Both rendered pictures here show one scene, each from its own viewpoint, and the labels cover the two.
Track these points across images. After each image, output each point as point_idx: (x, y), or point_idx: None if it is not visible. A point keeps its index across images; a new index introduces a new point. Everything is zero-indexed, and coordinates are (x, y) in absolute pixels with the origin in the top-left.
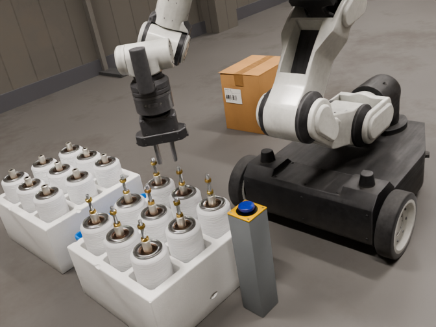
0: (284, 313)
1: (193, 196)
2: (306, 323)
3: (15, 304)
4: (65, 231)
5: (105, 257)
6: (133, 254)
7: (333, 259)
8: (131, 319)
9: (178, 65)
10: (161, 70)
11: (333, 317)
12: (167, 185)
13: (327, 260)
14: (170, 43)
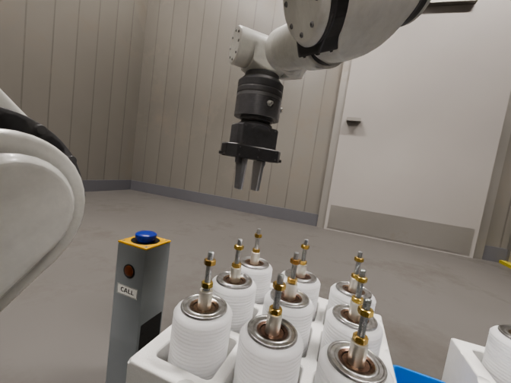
0: (102, 373)
1: (247, 324)
2: (78, 363)
3: (418, 362)
4: (458, 373)
5: (318, 304)
6: (263, 259)
7: None
8: None
9: (307, 55)
10: (243, 69)
11: (36, 372)
12: (327, 353)
13: None
14: (238, 32)
